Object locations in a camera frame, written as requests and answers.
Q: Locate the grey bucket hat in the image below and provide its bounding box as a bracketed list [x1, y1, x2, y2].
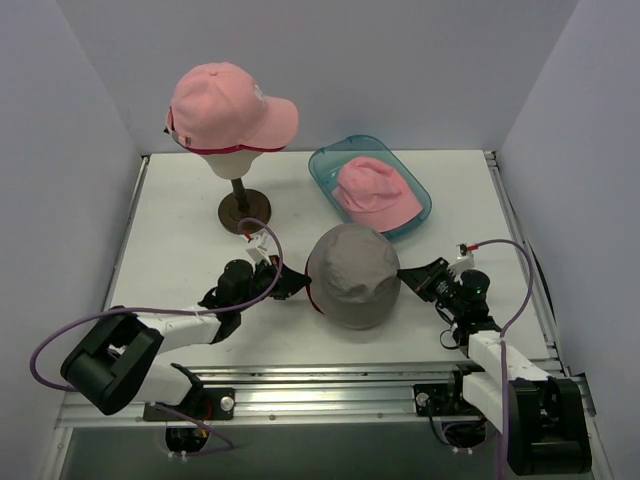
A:
[308, 224, 401, 330]

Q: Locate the magenta baseball cap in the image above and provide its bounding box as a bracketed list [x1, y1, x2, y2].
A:
[174, 139, 285, 155]

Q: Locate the light pink cap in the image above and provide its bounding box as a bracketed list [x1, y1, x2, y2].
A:
[164, 62, 299, 149]

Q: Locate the dark red cap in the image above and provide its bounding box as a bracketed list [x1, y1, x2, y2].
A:
[304, 260, 324, 315]

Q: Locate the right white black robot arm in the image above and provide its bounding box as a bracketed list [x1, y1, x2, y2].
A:
[398, 258, 592, 476]

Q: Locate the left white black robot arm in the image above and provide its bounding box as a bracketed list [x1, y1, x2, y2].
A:
[60, 255, 311, 419]

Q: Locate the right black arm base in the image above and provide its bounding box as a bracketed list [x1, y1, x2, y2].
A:
[412, 384, 495, 454]

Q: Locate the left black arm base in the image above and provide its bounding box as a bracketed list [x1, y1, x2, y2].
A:
[142, 387, 236, 457]

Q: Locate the dark round mannequin stand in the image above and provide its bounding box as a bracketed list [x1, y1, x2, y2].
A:
[218, 178, 272, 234]

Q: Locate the teal transparent plastic tray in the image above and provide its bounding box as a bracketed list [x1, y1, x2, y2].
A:
[309, 135, 432, 240]

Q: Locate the cream fabric mannequin head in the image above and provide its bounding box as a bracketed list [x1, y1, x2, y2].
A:
[202, 150, 262, 180]

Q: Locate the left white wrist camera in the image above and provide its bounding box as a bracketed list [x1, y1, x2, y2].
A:
[245, 232, 272, 264]

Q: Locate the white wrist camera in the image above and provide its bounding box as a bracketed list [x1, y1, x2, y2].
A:
[245, 232, 272, 264]
[449, 243, 475, 276]

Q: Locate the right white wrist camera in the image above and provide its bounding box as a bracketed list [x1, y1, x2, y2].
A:
[449, 243, 475, 276]

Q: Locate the aluminium front rail frame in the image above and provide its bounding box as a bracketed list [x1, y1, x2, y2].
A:
[44, 149, 616, 480]

